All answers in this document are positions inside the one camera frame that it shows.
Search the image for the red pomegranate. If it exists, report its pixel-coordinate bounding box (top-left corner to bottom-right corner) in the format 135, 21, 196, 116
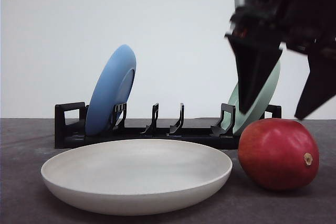
238, 118, 320, 191

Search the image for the mint green plate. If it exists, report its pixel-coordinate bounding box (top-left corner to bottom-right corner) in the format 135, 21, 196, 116
221, 59, 281, 134

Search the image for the white plate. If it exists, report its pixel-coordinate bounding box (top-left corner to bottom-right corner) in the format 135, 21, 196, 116
41, 139, 233, 216

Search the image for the blue plate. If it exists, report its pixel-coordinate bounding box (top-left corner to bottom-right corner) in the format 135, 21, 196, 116
85, 45, 137, 136

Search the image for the black dish rack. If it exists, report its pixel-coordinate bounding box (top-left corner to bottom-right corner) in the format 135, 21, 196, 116
54, 102, 282, 150

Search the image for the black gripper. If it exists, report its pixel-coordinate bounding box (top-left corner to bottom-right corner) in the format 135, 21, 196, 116
225, 0, 336, 120

